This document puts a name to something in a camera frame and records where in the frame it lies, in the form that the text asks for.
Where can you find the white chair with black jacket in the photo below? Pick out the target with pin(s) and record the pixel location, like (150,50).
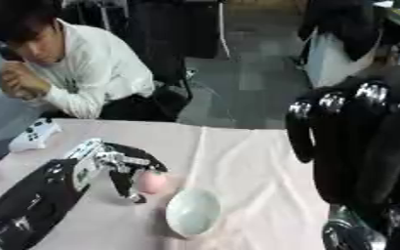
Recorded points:
(345,42)

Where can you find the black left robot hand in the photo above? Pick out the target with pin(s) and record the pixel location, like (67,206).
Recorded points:
(130,156)

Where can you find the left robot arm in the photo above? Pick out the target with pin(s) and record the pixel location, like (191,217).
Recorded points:
(35,198)

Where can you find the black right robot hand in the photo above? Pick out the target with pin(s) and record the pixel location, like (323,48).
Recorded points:
(357,146)

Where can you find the white bowl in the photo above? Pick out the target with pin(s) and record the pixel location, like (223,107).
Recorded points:
(192,211)

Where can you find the person's hand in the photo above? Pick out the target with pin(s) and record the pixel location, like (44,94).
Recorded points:
(22,81)

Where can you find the pink toy peach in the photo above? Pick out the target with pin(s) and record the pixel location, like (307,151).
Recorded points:
(152,182)

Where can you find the white game controller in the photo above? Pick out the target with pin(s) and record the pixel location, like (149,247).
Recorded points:
(34,134)

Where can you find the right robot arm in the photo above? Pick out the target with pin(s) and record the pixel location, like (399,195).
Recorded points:
(351,232)

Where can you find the person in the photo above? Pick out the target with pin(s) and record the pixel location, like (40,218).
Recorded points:
(89,65)

